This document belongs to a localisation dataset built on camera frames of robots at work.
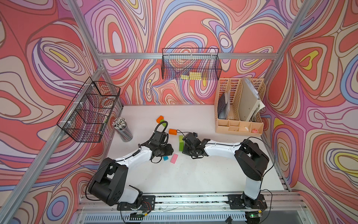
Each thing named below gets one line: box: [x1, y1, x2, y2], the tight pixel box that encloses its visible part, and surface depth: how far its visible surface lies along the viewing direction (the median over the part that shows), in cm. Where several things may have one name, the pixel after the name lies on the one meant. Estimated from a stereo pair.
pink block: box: [170, 153, 179, 165], surface depth 92 cm
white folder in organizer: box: [238, 77, 266, 122], surface depth 93 cm
